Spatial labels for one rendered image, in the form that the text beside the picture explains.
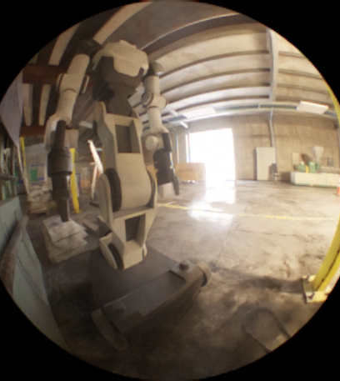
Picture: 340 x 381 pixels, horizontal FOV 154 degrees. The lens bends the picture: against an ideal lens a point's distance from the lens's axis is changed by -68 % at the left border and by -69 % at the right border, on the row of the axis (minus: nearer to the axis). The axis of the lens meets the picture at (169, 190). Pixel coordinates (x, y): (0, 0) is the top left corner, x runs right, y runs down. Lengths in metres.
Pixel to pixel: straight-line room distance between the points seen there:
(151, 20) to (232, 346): 2.12
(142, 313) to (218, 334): 0.36
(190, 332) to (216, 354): 0.17
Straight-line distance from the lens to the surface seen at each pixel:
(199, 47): 5.94
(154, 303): 0.54
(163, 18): 1.49
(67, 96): 0.56
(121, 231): 0.42
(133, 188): 0.37
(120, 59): 0.69
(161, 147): 0.59
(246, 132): 9.44
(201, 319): 0.72
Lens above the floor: 0.66
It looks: 9 degrees down
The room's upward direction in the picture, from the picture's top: 3 degrees counter-clockwise
